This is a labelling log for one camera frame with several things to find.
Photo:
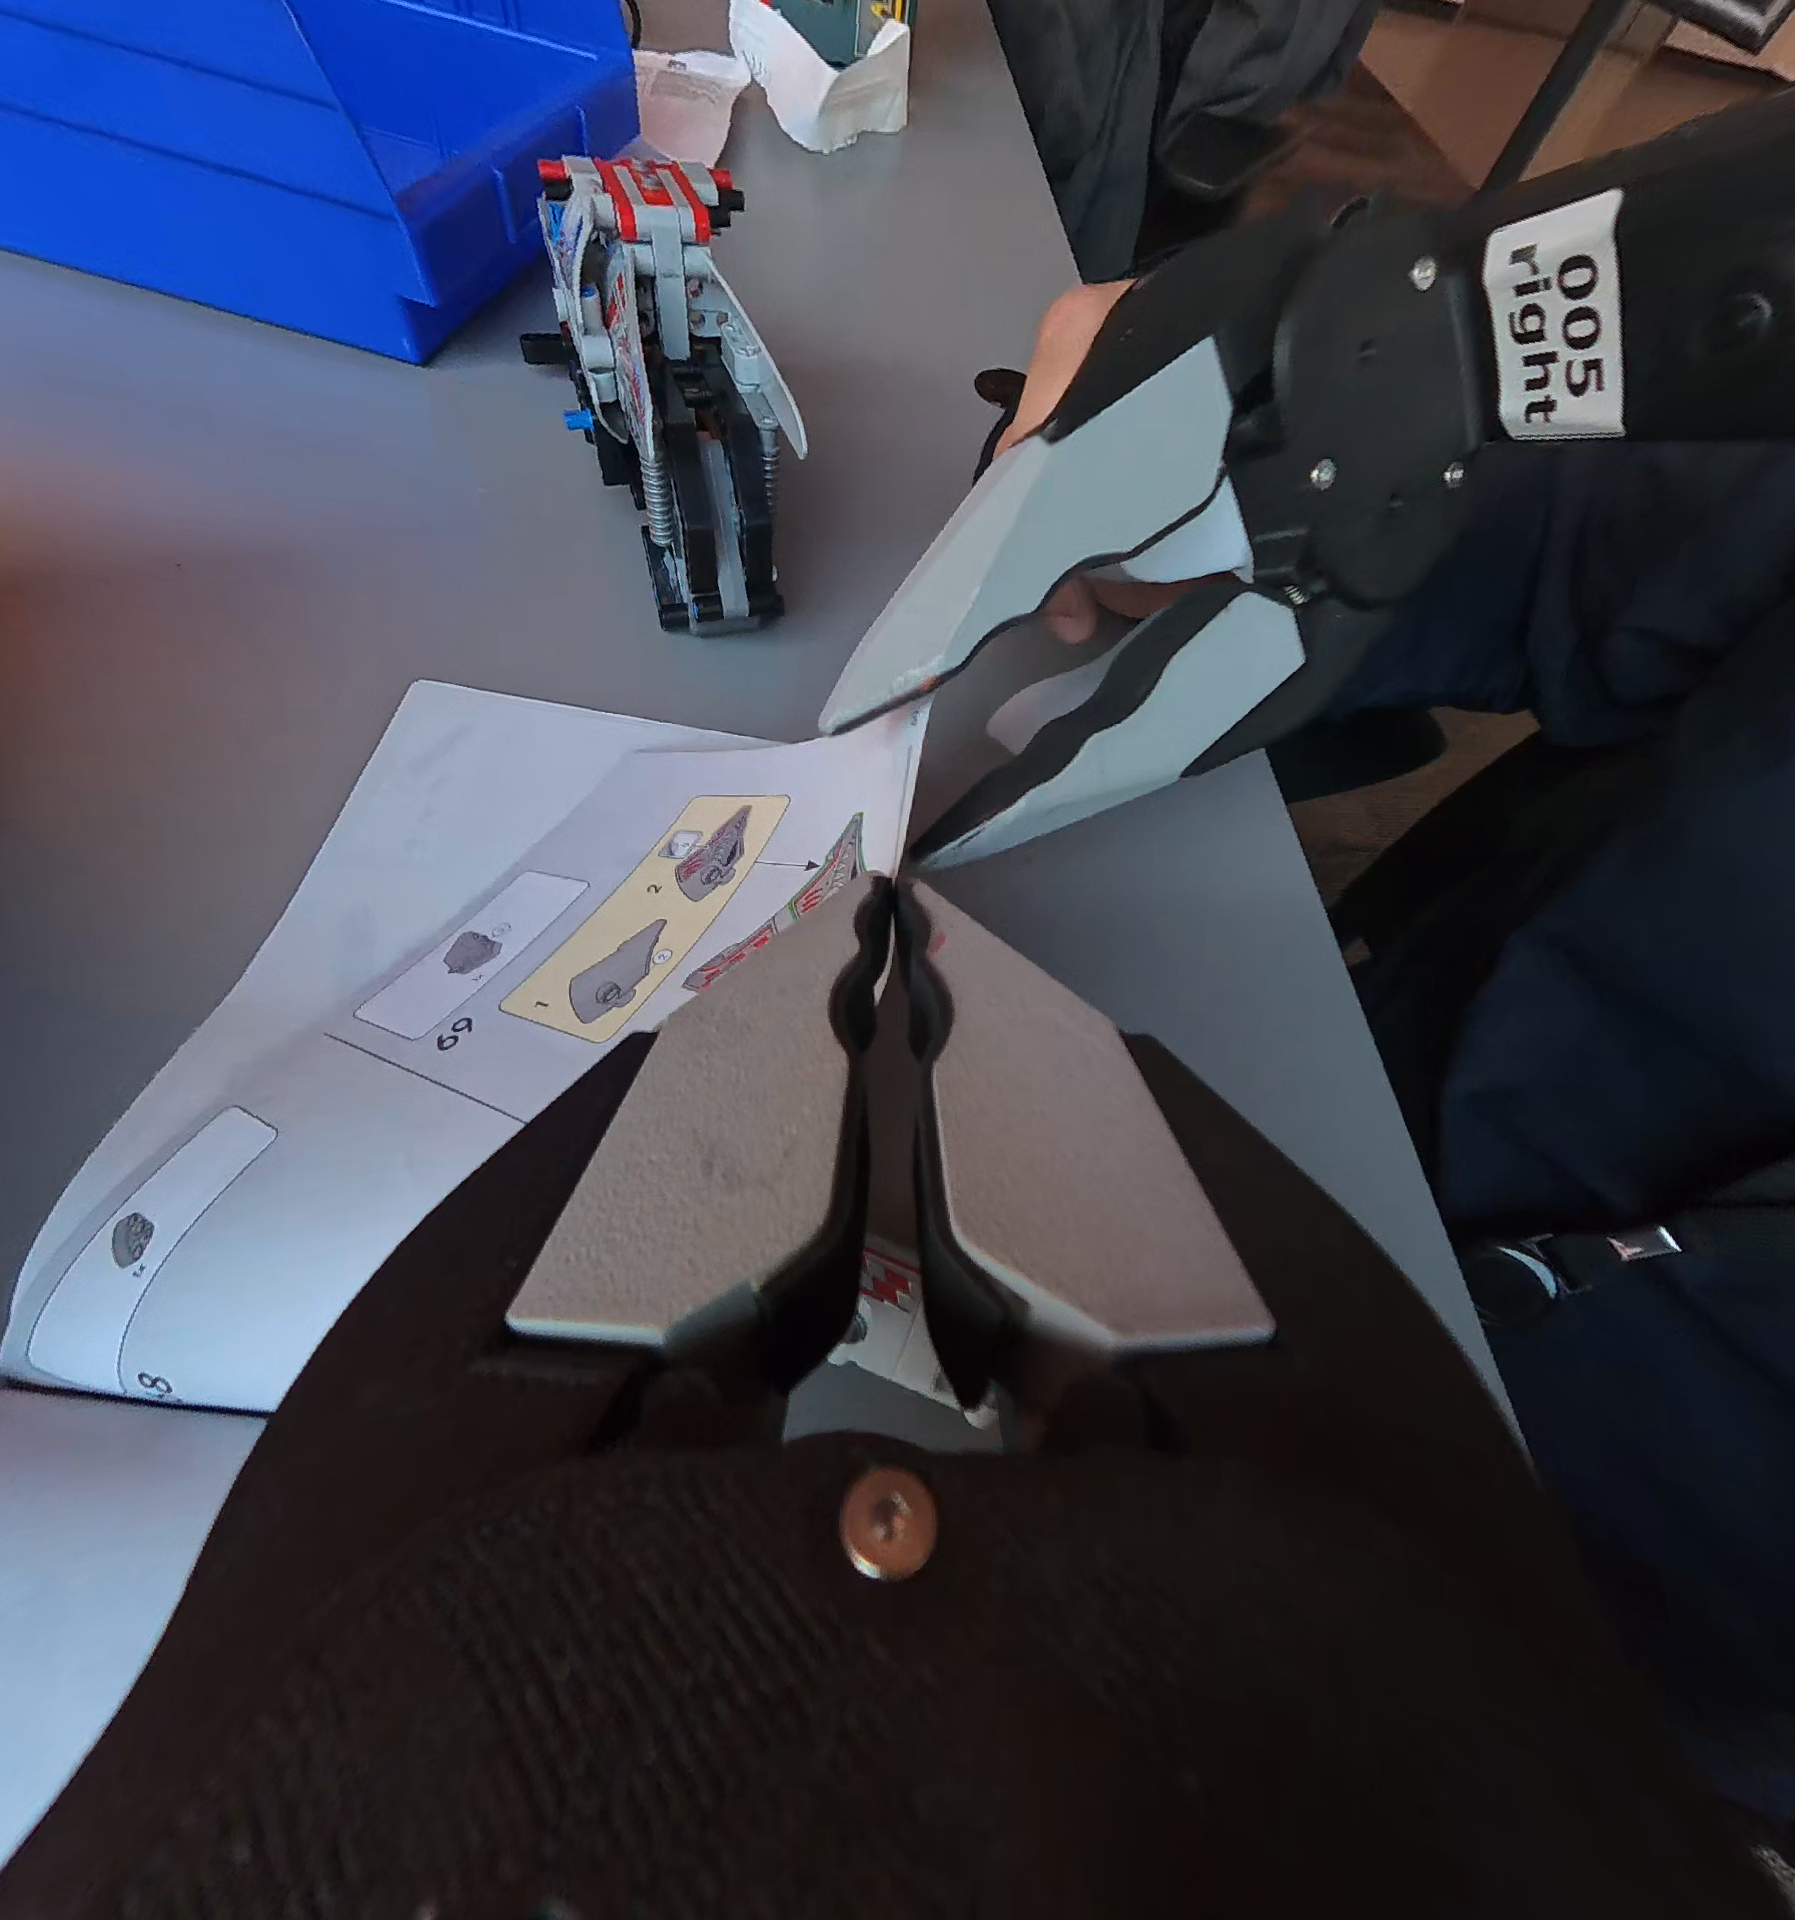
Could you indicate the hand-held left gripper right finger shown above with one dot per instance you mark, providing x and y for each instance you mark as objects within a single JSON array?
[{"x": 1076, "y": 1185}]

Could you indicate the person's right hand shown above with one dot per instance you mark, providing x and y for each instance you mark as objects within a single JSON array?
[{"x": 1063, "y": 336}]

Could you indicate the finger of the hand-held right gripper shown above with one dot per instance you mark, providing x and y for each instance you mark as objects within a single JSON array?
[
  {"x": 1047, "y": 555},
  {"x": 1136, "y": 735}
]

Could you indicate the grey red lego model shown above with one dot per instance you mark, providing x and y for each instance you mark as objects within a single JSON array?
[{"x": 688, "y": 390}]

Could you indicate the black metal rod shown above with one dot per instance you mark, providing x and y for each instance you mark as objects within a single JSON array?
[{"x": 1571, "y": 89}]

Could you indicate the blue plastic bin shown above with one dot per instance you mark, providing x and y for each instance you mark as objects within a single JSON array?
[{"x": 237, "y": 136}]

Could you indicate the pale pink paper bag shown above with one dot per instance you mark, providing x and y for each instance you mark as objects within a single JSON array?
[{"x": 681, "y": 98}]

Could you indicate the dark teal printed packet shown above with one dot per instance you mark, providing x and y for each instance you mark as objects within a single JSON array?
[{"x": 844, "y": 16}]

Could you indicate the dark cloth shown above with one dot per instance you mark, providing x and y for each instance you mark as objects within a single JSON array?
[{"x": 1168, "y": 105}]

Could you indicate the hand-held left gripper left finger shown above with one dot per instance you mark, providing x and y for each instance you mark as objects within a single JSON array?
[{"x": 702, "y": 1185}]

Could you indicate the white instruction booklet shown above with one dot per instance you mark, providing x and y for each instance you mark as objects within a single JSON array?
[{"x": 386, "y": 975}]

